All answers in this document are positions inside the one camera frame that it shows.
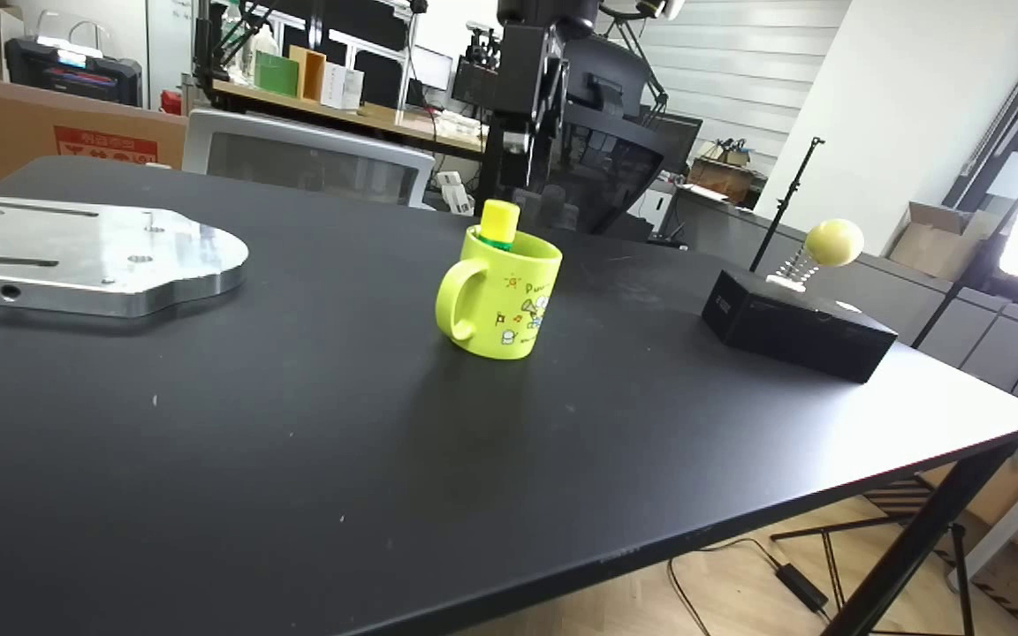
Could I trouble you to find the silver metal plate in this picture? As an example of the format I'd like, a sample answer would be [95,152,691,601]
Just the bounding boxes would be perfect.
[0,193,250,319]

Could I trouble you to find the yellow mug with cartoon print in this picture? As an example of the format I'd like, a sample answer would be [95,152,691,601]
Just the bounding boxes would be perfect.
[435,225,563,360]

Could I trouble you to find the black mesh office chair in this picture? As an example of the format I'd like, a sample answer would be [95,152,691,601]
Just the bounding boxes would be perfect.
[553,35,680,236]

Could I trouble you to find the monitor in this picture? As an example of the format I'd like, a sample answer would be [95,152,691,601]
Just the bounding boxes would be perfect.
[406,44,456,95]

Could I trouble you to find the black box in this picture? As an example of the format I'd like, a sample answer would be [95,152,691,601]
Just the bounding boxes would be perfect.
[702,269,899,383]

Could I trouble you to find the row of grey cabinets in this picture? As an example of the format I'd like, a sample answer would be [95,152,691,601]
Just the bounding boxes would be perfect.
[673,189,1018,420]

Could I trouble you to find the black cable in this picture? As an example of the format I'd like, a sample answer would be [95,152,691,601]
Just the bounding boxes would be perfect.
[666,537,832,636]

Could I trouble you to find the large cardboard box red label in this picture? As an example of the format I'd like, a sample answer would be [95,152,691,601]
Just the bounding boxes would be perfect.
[0,72,189,193]

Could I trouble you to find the wooden crate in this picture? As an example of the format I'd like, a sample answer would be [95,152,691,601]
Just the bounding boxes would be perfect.
[688,140,758,206]

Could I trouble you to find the green box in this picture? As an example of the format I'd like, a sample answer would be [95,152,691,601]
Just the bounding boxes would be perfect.
[253,50,300,98]

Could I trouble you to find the white box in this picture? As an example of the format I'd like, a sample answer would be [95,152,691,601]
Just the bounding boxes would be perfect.
[322,62,366,111]

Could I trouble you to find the wooden desk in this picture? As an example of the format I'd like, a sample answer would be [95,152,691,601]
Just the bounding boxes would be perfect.
[209,79,489,161]

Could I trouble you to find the tan box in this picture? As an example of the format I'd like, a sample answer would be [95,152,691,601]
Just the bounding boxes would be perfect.
[288,46,328,103]

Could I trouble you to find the black machine case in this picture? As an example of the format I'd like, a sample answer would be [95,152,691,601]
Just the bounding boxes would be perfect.
[4,35,144,108]

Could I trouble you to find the black stand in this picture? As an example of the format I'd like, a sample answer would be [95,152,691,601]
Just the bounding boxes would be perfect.
[748,137,826,274]

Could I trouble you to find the black power adapter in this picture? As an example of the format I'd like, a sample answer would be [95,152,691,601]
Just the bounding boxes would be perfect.
[774,562,831,614]

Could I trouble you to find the window blinds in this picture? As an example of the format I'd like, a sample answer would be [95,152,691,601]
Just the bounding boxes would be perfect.
[624,0,853,178]

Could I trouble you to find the yellow ball on metal spring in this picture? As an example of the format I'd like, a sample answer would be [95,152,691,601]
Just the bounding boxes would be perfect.
[766,219,865,293]

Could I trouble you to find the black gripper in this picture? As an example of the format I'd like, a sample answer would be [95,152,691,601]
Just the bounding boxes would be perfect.
[476,0,600,216]

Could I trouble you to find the grey framed chair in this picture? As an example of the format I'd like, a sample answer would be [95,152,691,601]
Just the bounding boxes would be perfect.
[182,108,436,209]

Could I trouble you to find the open cardboard box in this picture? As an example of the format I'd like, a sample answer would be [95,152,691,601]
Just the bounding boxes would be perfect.
[884,201,976,283]

